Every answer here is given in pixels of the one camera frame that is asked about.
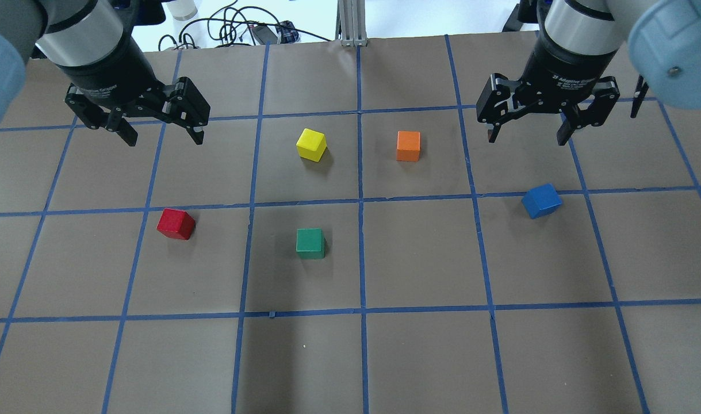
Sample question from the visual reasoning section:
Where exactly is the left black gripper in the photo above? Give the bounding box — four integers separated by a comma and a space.
58, 34, 211, 147

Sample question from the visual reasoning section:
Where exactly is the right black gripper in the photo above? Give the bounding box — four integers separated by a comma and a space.
476, 40, 619, 146

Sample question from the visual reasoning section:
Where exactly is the red wooden block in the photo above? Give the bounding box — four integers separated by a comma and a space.
156, 208, 196, 240

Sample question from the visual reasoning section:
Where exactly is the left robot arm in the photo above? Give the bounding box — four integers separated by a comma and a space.
0, 1, 210, 147

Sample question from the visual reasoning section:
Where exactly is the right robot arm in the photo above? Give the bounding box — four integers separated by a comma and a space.
476, 1, 701, 145

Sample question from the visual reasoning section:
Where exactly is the blue wooden block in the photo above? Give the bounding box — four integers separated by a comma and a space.
522, 183, 563, 220

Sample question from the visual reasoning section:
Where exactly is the orange wooden block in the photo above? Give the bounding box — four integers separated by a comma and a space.
396, 131, 422, 162

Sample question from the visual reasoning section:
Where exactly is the yellow wooden block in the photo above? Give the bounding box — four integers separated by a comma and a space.
296, 128, 327, 163

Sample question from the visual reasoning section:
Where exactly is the green wooden block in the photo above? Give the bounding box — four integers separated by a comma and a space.
295, 228, 325, 260

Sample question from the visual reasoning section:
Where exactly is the black power adapter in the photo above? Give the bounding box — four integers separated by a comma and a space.
250, 24, 279, 45

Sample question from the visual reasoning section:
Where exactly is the brown paper table mat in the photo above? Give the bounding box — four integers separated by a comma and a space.
0, 32, 701, 413

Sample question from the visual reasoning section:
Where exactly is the aluminium frame post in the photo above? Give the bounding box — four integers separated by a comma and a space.
335, 0, 368, 47

